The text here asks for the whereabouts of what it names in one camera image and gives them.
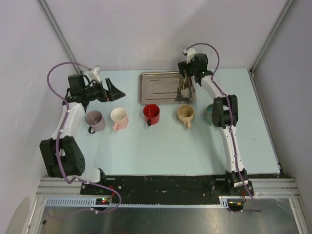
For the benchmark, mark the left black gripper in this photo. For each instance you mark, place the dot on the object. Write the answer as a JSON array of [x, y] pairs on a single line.
[[115, 94]]

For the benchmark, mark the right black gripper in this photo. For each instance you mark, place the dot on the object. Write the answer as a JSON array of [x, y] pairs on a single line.
[[184, 66]]

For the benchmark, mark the brown ceramic cup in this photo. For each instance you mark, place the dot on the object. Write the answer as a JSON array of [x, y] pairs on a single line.
[[184, 83]]

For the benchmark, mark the pink ceramic mug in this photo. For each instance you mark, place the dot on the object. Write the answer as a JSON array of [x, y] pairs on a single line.
[[120, 118]]

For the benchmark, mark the mauve ceramic cup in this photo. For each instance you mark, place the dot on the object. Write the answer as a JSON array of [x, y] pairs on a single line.
[[95, 121]]

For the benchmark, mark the beige ceramic mug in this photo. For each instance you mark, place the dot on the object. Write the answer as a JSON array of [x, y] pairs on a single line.
[[185, 115]]

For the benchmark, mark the red ceramic mug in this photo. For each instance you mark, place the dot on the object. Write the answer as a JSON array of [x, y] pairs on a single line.
[[151, 114]]

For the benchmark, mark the green ceramic mug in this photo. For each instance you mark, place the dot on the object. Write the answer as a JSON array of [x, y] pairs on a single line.
[[208, 114]]

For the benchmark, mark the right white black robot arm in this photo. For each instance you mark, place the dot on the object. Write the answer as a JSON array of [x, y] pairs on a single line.
[[224, 117]]

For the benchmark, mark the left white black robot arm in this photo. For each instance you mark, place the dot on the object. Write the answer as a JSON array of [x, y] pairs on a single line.
[[61, 154]]

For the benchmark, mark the metal serving tray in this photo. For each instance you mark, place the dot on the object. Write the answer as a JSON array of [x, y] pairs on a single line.
[[163, 88]]

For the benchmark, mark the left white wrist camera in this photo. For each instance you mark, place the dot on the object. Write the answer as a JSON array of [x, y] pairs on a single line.
[[94, 74]]

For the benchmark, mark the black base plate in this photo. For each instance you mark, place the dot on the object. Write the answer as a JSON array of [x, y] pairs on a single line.
[[163, 189]]

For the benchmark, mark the left aluminium frame post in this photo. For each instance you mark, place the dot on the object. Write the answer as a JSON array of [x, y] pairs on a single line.
[[47, 12]]

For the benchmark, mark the aluminium frame post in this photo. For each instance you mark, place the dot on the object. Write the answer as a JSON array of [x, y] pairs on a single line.
[[47, 12], [281, 19]]

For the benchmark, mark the right aluminium frame post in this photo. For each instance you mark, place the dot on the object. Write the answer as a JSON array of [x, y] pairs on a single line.
[[281, 19]]

